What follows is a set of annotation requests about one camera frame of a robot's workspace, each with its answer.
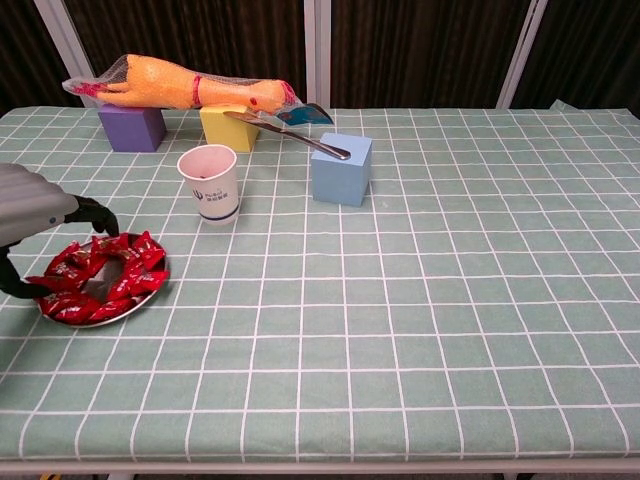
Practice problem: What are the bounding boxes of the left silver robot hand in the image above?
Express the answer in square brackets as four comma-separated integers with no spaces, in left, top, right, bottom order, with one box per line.
[0,162,120,300]

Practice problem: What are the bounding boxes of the blue printed toy tag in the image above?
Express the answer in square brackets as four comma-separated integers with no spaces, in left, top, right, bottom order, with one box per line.
[273,102,335,126]

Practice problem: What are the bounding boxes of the white divider post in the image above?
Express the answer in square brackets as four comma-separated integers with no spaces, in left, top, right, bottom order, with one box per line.
[33,0,97,109]
[496,0,550,110]
[303,0,333,110]

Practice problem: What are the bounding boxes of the red candy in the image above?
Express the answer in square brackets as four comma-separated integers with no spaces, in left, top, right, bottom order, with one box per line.
[117,269,166,301]
[132,230,166,261]
[42,242,96,281]
[52,304,99,325]
[92,235,134,261]
[89,298,134,321]

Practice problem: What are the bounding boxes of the yellow foam block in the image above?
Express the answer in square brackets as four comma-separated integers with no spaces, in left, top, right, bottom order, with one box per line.
[199,103,261,153]

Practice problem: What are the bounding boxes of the white paper cup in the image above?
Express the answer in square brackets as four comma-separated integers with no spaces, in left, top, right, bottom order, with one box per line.
[176,143,240,226]

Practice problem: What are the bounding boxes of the green checked tablecloth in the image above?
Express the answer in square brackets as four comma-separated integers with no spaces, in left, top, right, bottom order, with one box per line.
[0,99,640,464]

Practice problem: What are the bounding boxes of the steel table knife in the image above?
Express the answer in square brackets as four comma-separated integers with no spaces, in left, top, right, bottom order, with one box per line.
[223,109,352,161]

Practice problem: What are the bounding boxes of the dark brown curtain panel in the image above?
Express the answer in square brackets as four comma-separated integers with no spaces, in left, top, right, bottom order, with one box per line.
[64,0,307,109]
[329,0,532,110]
[0,0,84,117]
[509,0,640,112]

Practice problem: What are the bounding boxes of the light blue foam cube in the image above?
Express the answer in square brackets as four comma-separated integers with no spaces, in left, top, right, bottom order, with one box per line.
[309,131,374,207]

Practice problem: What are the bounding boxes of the metal bowl of candies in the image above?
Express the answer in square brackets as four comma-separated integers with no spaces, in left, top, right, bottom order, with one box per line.
[37,232,170,329]

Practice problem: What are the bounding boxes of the orange rubber chicken toy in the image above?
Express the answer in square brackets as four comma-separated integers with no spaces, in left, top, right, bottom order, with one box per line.
[62,53,301,115]

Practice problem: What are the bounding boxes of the purple foam cube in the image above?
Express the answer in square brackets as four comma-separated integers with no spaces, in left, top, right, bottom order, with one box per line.
[97,103,168,153]

